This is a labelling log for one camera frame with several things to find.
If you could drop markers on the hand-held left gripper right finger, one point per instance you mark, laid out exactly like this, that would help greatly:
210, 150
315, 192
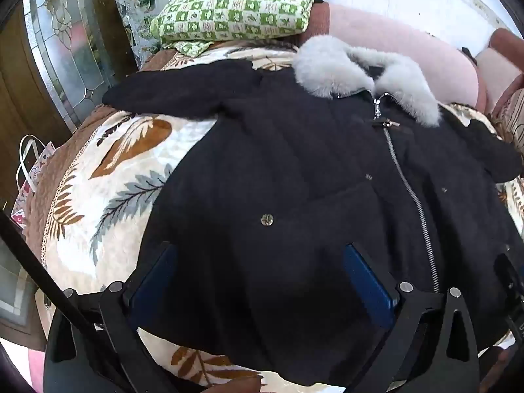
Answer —
368, 286

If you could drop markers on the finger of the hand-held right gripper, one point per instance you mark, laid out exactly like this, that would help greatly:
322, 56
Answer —
509, 294

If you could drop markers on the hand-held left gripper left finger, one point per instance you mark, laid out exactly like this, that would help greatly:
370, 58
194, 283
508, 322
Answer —
153, 290

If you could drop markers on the black coat with fur collar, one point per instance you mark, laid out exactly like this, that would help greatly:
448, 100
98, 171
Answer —
286, 172

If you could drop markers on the leaf print blanket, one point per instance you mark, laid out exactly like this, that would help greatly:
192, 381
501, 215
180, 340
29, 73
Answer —
123, 196

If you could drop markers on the brown quilted bedspread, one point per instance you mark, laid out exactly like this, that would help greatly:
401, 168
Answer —
45, 200

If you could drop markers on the floral paper bag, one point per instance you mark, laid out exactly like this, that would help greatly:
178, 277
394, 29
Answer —
35, 172

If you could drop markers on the striped beige pillow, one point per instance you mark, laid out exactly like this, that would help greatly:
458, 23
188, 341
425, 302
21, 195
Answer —
513, 118

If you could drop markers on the small pink pillow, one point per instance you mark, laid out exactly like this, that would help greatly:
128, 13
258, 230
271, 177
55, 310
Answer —
497, 65

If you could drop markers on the patterned glass door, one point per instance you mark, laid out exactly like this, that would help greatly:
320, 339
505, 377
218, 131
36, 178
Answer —
69, 57

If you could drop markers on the long pink pillow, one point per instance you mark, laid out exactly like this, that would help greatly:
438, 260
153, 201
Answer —
409, 37

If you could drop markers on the floral curtain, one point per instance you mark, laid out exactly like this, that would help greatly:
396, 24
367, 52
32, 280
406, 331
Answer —
139, 12

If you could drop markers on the green checkered folded quilt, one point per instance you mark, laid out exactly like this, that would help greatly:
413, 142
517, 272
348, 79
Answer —
237, 8

